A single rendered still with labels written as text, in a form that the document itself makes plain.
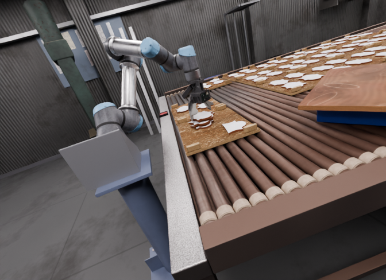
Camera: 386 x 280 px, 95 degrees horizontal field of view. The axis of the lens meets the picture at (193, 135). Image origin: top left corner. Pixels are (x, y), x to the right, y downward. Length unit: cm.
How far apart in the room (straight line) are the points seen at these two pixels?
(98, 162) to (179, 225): 52
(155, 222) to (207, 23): 424
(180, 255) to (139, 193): 58
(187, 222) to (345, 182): 40
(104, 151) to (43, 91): 394
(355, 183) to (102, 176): 91
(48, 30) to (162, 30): 198
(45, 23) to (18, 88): 160
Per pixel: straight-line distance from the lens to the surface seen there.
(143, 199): 104
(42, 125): 496
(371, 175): 60
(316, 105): 75
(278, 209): 48
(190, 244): 50
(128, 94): 113
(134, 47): 96
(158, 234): 123
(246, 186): 58
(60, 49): 357
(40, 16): 391
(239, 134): 82
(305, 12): 617
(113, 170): 93
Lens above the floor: 132
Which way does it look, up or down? 25 degrees down
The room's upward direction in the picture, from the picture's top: 17 degrees counter-clockwise
